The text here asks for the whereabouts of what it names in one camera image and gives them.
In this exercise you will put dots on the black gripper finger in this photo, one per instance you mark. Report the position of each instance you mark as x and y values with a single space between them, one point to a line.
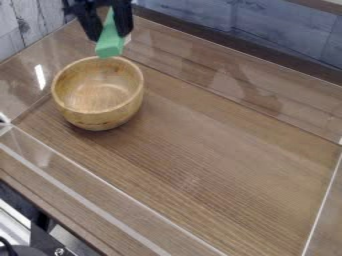
122 8
85 11

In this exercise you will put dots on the green rectangular block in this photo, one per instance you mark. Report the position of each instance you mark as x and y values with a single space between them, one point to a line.
110 44

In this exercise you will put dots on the wooden bowl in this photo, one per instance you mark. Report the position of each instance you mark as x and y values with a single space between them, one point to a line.
98 92

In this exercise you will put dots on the clear acrylic corner bracket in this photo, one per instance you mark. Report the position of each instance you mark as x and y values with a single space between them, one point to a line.
129 36

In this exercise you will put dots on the clear acrylic tray wall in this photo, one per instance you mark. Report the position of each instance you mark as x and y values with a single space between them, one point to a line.
226 169

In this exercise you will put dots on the black metal clamp bracket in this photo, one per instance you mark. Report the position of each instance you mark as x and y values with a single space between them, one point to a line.
46 243

